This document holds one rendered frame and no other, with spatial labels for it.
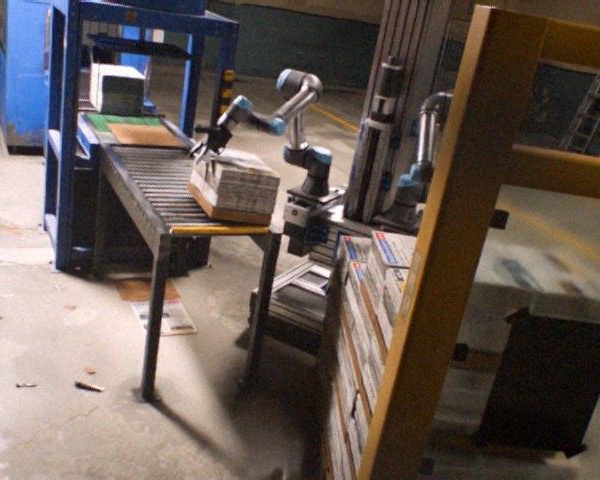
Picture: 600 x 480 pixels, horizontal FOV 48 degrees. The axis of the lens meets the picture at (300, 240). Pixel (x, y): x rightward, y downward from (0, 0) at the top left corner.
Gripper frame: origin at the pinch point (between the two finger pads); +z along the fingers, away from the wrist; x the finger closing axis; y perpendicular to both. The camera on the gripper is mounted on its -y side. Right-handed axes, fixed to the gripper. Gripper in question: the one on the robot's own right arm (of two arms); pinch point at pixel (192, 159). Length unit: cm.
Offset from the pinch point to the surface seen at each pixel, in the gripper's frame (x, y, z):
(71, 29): 106, -54, -10
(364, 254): -58, 62, -16
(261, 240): -17.4, 43.2, 8.9
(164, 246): -28.1, 2.7, 33.8
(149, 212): -4.4, -1.8, 29.4
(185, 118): 168, 48, -11
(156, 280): -27, 10, 48
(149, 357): -27, 31, 78
